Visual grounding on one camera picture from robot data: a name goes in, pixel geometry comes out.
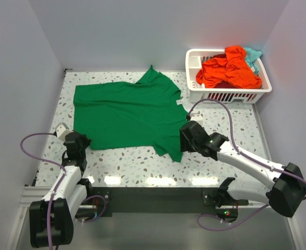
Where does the green t-shirt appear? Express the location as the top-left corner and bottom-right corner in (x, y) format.
(74, 67), (187, 162)

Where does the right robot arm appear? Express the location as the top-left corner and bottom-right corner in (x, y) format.
(179, 121), (306, 218)

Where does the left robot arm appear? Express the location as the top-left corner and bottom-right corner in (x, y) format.
(29, 131), (94, 248)

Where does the white plastic basket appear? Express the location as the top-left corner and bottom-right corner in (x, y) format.
(185, 46), (272, 104)

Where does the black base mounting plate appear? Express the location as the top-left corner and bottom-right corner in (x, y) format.
(76, 187), (249, 220)

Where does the orange t-shirt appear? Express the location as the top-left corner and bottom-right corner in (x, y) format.
(195, 46), (262, 89)

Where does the teal t-shirt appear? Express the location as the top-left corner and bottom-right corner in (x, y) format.
(243, 47), (262, 72)

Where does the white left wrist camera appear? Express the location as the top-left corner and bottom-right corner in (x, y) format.
(55, 122), (71, 142)

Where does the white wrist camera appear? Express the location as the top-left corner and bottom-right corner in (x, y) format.
(186, 112), (203, 126)
(55, 122), (71, 142)

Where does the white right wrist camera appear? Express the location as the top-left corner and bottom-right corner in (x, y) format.
(186, 112), (203, 126)

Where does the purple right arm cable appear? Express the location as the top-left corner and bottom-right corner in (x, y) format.
(186, 98), (306, 232)

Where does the aluminium frame rail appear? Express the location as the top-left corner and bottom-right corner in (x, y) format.
(18, 169), (91, 209)

